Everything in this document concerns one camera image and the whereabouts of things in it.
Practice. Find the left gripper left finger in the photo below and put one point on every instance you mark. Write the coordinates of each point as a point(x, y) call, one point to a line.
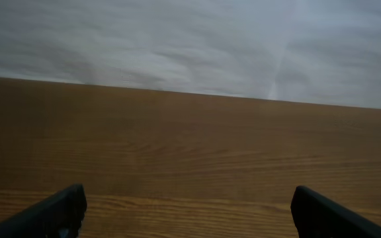
point(55, 211)

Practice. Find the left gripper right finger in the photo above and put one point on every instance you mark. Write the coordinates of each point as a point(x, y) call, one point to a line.
point(319, 215)

